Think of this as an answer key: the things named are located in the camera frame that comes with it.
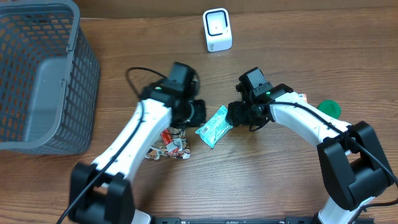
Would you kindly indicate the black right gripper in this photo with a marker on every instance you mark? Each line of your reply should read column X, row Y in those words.
column 234, row 118

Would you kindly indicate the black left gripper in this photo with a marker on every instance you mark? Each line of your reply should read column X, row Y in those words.
column 199, row 112

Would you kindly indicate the teal snack packet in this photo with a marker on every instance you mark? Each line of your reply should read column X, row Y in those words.
column 215, row 128

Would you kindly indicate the red snack stick packet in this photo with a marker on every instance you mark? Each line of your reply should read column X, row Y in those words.
column 171, row 148

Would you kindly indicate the brown cookie bag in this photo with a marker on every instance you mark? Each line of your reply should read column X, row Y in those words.
column 158, row 149

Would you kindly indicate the green lid jar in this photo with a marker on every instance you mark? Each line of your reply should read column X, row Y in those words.
column 331, row 108

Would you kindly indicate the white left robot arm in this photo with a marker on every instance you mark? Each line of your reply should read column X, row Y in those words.
column 101, row 192

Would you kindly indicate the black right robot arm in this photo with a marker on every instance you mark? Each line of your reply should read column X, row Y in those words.
column 354, row 167

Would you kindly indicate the grey plastic mesh basket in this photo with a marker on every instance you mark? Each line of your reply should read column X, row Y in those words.
column 49, row 79

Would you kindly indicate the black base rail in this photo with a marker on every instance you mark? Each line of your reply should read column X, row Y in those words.
column 286, row 220

